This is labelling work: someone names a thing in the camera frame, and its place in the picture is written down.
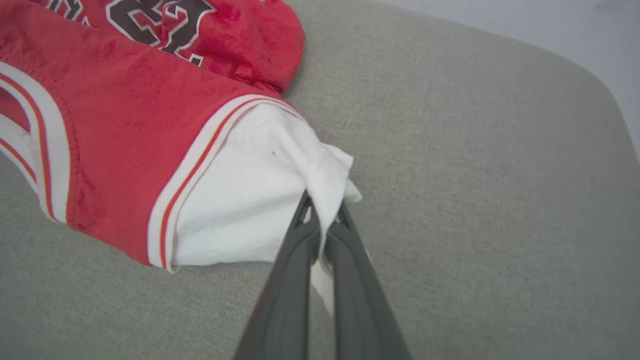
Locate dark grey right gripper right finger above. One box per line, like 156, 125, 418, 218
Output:
323, 200, 414, 360

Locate red and white jersey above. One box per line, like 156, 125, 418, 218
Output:
0, 0, 364, 319

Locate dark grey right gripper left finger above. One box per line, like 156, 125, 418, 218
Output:
234, 189, 322, 360

